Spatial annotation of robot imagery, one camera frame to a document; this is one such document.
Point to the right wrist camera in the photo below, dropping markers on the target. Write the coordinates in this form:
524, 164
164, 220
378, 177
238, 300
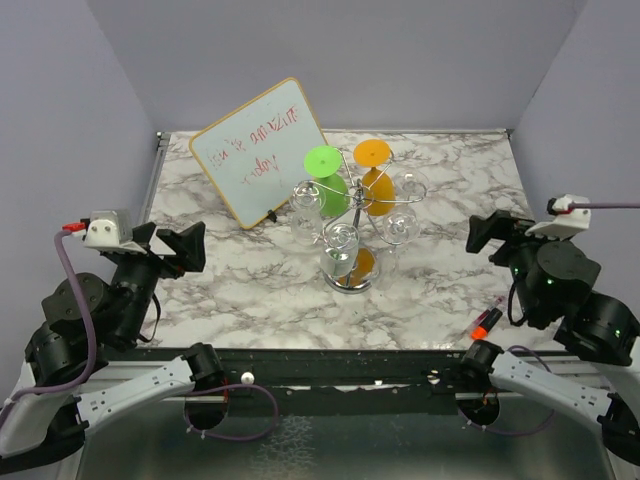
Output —
566, 221

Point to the orange black marker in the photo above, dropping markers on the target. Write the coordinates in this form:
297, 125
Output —
482, 330

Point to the clear wine glass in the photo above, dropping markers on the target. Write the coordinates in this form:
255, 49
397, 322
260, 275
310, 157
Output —
401, 225
307, 201

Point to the small clear orange cup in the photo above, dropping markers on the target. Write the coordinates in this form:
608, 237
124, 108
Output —
340, 249

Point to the clear tumbler glass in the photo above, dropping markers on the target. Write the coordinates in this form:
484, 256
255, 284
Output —
411, 185

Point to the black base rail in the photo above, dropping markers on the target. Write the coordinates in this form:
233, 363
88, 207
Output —
342, 382

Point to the orange plastic cup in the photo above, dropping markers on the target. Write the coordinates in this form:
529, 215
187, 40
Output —
374, 154

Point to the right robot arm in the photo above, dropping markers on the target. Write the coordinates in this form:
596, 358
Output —
553, 281

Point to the small whiteboard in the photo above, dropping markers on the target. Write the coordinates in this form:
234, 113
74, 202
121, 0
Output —
254, 155

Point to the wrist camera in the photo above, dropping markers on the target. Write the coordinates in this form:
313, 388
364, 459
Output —
107, 232
566, 221

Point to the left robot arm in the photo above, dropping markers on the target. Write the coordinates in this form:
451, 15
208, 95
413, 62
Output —
44, 419

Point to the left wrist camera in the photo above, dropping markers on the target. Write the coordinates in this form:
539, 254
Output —
107, 232

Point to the green plastic goblet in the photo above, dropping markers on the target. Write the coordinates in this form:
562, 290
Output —
323, 163

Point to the chrome wine glass rack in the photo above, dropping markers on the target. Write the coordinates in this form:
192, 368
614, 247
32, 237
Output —
359, 222

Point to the red pen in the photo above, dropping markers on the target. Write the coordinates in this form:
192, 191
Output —
498, 301

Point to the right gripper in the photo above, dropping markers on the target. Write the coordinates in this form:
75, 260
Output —
500, 224

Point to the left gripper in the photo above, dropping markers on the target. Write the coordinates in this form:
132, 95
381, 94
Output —
189, 245

